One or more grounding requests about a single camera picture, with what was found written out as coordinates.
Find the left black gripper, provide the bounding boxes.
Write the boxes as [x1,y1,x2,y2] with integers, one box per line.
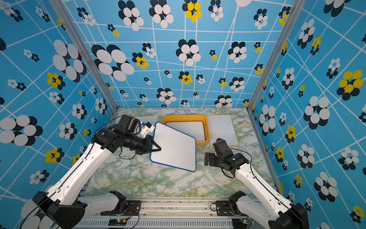
[126,133,164,153]

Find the blue framed whiteboard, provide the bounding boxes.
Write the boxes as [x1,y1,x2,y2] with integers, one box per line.
[150,122,196,172]
[166,121,206,141]

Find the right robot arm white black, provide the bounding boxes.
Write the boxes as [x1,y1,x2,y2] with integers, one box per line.
[205,151,309,229]

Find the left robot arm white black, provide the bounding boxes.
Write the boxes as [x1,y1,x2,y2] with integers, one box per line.
[32,125,161,229]

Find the yellow framed whiteboard far left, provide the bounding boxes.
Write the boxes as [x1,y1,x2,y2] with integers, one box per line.
[136,115,159,127]

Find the yellow framed whiteboard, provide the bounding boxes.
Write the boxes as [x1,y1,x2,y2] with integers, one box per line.
[207,114,239,147]
[136,115,159,127]

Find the yellow plastic storage box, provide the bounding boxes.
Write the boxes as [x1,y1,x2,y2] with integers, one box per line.
[161,114,210,145]

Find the yellow framed whiteboard far right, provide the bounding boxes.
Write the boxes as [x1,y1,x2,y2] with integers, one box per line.
[207,114,239,147]

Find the right controller circuit board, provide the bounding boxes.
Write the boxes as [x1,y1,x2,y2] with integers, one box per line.
[232,219,253,229]

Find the controller circuit board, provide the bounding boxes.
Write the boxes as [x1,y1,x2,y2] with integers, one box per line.
[108,219,128,227]
[232,219,253,229]

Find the left controller circuit board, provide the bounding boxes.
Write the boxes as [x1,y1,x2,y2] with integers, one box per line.
[108,219,128,227]

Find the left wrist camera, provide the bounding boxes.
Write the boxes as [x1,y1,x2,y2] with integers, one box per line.
[118,114,155,138]

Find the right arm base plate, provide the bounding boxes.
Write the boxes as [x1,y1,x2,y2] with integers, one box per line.
[210,200,248,217]

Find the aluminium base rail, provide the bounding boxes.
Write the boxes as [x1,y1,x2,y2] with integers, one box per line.
[73,200,265,229]

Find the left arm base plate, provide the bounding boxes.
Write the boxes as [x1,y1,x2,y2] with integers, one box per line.
[100,200,142,216]

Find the left aluminium frame post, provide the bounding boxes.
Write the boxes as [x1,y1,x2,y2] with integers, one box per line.
[50,1,118,112]

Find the aluminium frame post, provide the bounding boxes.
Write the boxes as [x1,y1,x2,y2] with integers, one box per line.
[50,1,118,112]
[247,0,306,113]

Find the right aluminium frame post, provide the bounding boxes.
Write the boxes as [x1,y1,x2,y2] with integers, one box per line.
[247,0,306,113]

